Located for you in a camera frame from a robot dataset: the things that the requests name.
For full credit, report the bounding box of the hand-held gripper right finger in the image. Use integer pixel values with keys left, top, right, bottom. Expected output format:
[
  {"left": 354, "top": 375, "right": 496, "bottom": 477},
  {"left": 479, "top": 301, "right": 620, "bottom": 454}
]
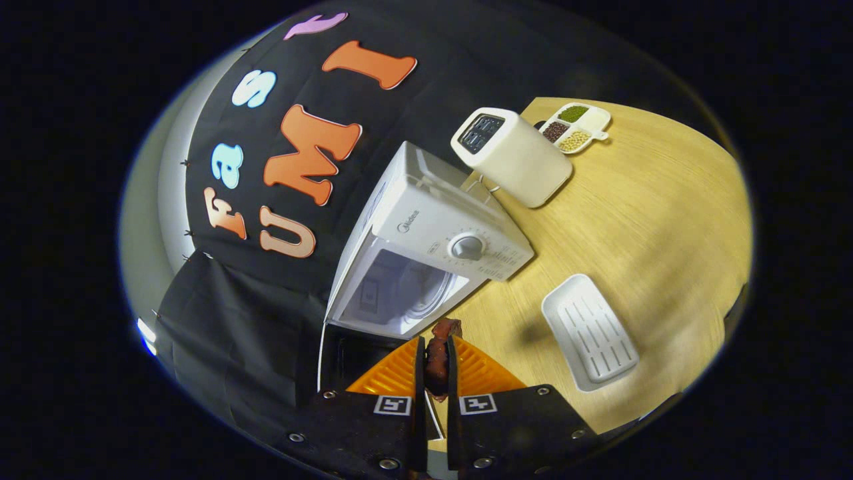
[{"left": 445, "top": 335, "right": 600, "bottom": 475}]

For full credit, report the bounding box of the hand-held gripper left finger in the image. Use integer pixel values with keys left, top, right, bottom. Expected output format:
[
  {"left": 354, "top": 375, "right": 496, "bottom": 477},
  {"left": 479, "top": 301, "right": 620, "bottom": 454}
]
[{"left": 287, "top": 335, "right": 427, "bottom": 475}]

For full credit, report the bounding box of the red meat piece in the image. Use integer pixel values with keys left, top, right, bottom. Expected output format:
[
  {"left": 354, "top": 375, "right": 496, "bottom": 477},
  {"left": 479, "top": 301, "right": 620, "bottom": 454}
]
[{"left": 426, "top": 319, "right": 462, "bottom": 402}]

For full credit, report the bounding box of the white microwave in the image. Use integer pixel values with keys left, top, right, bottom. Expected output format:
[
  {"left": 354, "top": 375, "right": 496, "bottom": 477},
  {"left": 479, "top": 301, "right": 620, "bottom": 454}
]
[{"left": 317, "top": 140, "right": 536, "bottom": 441}]

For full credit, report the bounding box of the white rectangular tray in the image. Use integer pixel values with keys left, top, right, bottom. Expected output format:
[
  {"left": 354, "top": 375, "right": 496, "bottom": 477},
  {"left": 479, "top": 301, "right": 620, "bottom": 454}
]
[{"left": 541, "top": 273, "right": 640, "bottom": 393}]

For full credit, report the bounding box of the white toaster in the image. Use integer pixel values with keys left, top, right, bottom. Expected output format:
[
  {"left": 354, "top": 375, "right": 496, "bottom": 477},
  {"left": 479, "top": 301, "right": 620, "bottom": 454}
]
[{"left": 450, "top": 107, "right": 574, "bottom": 209}]

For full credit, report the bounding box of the white divided dish of beans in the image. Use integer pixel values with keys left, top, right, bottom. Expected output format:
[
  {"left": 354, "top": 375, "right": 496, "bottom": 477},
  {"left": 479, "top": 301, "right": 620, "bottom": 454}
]
[{"left": 537, "top": 102, "right": 612, "bottom": 155}]

